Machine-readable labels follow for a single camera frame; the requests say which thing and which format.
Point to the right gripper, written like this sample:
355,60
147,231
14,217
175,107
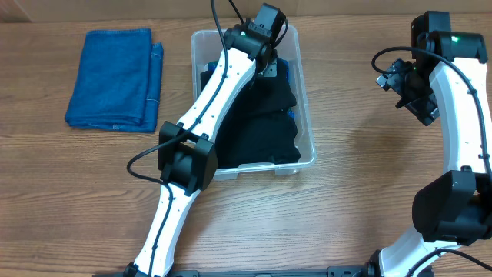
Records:
417,106

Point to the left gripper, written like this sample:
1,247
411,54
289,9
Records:
272,69

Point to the black cloth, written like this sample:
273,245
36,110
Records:
267,138
267,96

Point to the clear plastic storage bin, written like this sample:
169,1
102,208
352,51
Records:
206,47

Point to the blue denim jeans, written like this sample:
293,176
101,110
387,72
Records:
118,86

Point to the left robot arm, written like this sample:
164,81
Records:
186,151

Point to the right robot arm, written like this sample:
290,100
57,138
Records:
444,81

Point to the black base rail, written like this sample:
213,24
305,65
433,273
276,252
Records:
331,271

